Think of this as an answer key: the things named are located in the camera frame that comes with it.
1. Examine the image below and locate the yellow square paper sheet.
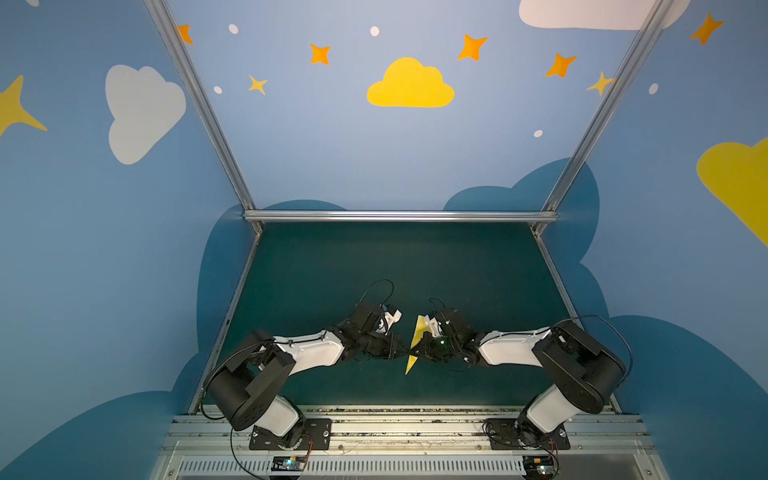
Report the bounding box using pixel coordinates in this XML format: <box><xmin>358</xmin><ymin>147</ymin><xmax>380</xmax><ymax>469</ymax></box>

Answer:
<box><xmin>405</xmin><ymin>315</ymin><xmax>433</xmax><ymax>375</ymax></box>

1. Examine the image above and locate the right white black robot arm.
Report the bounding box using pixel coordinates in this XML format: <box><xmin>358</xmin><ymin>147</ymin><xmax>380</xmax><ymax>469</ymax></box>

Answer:
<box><xmin>406</xmin><ymin>316</ymin><xmax>631</xmax><ymax>451</ymax></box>

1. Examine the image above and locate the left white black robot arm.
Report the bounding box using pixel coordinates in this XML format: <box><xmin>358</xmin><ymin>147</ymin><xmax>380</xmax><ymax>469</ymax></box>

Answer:
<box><xmin>204</xmin><ymin>325</ymin><xmax>407</xmax><ymax>450</ymax></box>

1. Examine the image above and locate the left green circuit board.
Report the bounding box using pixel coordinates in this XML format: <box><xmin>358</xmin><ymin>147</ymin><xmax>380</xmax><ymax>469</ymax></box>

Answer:
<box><xmin>270</xmin><ymin>456</ymin><xmax>306</xmax><ymax>473</ymax></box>

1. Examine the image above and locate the green circuit board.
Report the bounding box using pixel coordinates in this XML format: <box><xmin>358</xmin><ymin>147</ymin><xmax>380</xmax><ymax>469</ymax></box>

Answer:
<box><xmin>523</xmin><ymin>456</ymin><xmax>558</xmax><ymax>480</ymax></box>
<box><xmin>270</xmin><ymin>456</ymin><xmax>306</xmax><ymax>473</ymax></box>

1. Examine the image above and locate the right green circuit board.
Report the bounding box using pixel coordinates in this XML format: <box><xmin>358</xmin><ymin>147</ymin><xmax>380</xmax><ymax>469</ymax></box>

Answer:
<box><xmin>523</xmin><ymin>456</ymin><xmax>558</xmax><ymax>480</ymax></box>

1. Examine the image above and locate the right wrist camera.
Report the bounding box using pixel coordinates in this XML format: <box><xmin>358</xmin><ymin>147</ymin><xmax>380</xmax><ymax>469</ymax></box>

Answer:
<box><xmin>428</xmin><ymin>308</ymin><xmax>475</xmax><ymax>337</ymax></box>

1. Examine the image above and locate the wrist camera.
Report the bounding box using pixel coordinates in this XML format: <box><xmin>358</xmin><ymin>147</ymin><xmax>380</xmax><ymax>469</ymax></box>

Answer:
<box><xmin>428</xmin><ymin>308</ymin><xmax>475</xmax><ymax>337</ymax></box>
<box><xmin>351</xmin><ymin>302</ymin><xmax>402</xmax><ymax>335</ymax></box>

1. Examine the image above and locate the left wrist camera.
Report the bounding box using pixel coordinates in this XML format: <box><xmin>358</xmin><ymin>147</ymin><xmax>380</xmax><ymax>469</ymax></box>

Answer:
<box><xmin>351</xmin><ymin>302</ymin><xmax>402</xmax><ymax>335</ymax></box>

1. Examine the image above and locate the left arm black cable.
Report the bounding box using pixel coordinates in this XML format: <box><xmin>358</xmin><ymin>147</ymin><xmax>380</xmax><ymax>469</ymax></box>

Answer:
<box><xmin>199</xmin><ymin>278</ymin><xmax>396</xmax><ymax>480</ymax></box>

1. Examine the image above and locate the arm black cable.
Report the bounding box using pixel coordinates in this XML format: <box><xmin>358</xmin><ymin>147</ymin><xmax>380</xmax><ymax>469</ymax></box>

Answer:
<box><xmin>199</xmin><ymin>278</ymin><xmax>396</xmax><ymax>480</ymax></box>
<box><xmin>479</xmin><ymin>314</ymin><xmax>634</xmax><ymax>466</ymax></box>

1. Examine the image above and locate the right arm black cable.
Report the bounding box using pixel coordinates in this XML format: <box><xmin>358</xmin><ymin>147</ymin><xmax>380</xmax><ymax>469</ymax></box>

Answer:
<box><xmin>479</xmin><ymin>314</ymin><xmax>634</xmax><ymax>466</ymax></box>

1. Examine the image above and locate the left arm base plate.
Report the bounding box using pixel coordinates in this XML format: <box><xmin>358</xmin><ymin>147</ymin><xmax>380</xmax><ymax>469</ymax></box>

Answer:
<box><xmin>249</xmin><ymin>418</ymin><xmax>333</xmax><ymax>451</ymax></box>

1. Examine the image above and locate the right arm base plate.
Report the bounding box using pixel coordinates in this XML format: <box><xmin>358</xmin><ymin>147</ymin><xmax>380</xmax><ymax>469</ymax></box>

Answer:
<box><xmin>482</xmin><ymin>418</ymin><xmax>571</xmax><ymax>451</ymax></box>

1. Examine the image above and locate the front aluminium rail bed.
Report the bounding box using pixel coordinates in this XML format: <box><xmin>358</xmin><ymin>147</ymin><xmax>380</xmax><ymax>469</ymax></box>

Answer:
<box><xmin>151</xmin><ymin>405</ymin><xmax>670</xmax><ymax>479</ymax></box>

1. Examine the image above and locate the rear aluminium frame crossbar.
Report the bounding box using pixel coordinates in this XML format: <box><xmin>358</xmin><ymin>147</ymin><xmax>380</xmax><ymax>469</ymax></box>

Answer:
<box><xmin>244</xmin><ymin>210</ymin><xmax>558</xmax><ymax>223</ymax></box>

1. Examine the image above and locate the white slotted cable duct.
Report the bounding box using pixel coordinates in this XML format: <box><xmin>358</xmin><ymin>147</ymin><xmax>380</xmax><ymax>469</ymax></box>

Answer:
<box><xmin>176</xmin><ymin>456</ymin><xmax>525</xmax><ymax>479</ymax></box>

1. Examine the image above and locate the left aluminium frame post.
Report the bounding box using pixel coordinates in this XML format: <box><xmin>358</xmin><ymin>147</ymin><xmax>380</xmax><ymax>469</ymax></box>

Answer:
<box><xmin>144</xmin><ymin>0</ymin><xmax>257</xmax><ymax>213</ymax></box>

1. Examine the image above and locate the aluminium frame post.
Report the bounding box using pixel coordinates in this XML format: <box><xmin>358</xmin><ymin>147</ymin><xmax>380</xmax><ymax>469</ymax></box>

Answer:
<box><xmin>533</xmin><ymin>0</ymin><xmax>675</xmax><ymax>238</ymax></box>
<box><xmin>144</xmin><ymin>0</ymin><xmax>257</xmax><ymax>213</ymax></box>

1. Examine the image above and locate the right aluminium frame post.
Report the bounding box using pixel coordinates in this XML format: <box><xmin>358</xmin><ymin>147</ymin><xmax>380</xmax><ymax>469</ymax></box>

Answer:
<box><xmin>533</xmin><ymin>0</ymin><xmax>675</xmax><ymax>238</ymax></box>

